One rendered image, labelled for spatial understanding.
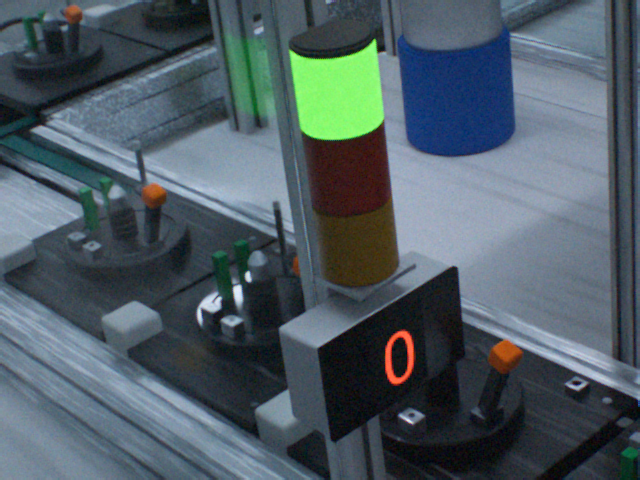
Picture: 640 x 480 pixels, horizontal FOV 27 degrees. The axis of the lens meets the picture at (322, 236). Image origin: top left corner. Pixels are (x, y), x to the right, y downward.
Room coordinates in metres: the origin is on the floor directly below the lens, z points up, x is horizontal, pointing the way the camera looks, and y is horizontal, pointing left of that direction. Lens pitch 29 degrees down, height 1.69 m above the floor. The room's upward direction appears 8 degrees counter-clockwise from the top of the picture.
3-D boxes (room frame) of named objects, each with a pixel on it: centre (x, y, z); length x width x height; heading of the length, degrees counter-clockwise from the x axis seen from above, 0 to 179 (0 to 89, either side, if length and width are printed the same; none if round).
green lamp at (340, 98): (0.74, -0.02, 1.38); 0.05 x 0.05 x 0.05
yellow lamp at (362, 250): (0.74, -0.02, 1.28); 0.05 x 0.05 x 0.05
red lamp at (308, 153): (0.74, -0.02, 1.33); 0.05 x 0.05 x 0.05
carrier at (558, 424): (0.96, -0.08, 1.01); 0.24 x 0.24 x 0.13; 38
